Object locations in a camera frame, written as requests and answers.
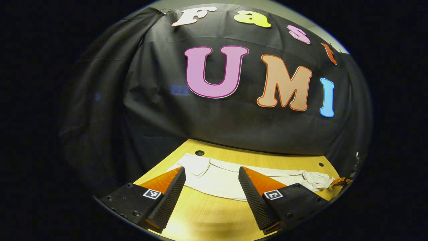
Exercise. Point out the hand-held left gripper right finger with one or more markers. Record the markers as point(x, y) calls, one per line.
point(254, 201)

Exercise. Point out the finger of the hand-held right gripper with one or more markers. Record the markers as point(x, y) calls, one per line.
point(339, 181)

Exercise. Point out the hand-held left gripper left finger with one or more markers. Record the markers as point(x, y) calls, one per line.
point(170, 197)

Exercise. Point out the white jeans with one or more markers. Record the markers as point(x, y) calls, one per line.
point(217, 180)

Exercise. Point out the black backdrop cloth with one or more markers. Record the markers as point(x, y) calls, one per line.
point(234, 124)

